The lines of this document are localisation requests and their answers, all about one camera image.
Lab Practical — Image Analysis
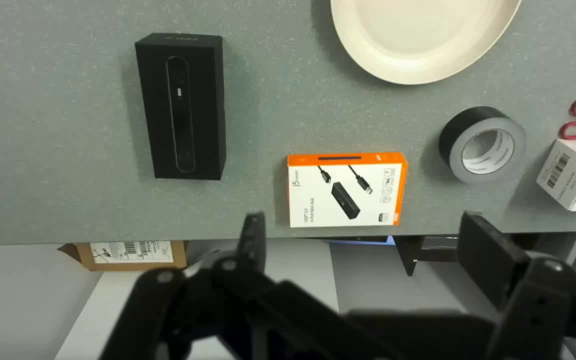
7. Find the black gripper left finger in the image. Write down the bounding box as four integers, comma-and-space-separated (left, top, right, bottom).
96, 210, 403, 360

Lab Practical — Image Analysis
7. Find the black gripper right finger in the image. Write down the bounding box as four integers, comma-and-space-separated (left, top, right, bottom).
457, 210, 576, 360

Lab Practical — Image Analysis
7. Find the black duct tape roll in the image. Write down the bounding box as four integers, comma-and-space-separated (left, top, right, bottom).
438, 105, 528, 186

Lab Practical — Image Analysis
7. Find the cream round plate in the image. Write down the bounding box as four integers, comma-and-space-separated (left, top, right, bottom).
328, 0, 523, 89

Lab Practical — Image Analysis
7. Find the white cardboard cube box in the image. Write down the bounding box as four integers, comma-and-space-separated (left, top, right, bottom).
534, 137, 576, 214

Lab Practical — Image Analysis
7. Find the orange white adapter box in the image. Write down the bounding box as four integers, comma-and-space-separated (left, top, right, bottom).
286, 150, 410, 231

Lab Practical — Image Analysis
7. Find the brown cardboard shipping box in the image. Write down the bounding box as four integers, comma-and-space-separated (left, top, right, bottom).
57, 241, 190, 274

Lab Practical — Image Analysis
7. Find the black rectangular product box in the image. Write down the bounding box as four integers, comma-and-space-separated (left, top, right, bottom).
133, 30, 228, 183

